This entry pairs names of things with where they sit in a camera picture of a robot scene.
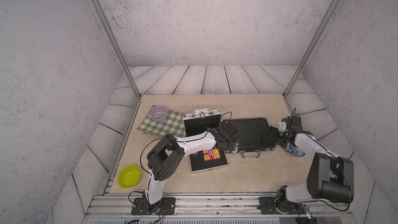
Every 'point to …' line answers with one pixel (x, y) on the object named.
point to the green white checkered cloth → (173, 124)
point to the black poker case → (250, 139)
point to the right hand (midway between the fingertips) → (269, 135)
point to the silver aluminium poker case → (198, 121)
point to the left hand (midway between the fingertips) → (236, 148)
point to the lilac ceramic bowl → (159, 113)
